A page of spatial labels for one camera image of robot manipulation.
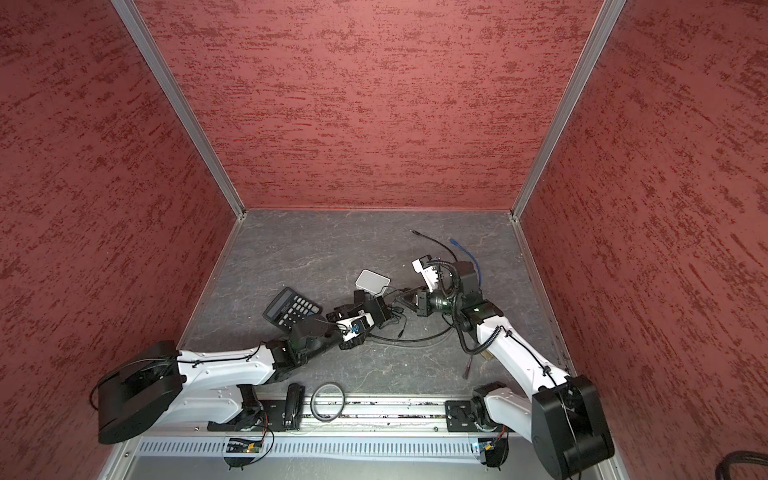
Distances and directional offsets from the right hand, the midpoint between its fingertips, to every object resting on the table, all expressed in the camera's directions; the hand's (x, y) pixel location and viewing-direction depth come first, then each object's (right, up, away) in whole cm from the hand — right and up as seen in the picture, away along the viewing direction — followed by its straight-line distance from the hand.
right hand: (397, 304), depth 77 cm
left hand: (-9, -4, +4) cm, 11 cm away
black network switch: (-4, -4, -1) cm, 6 cm away
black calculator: (-34, -4, +15) cm, 37 cm away
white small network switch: (-8, +3, +21) cm, 23 cm away
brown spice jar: (+17, -5, -22) cm, 28 cm away
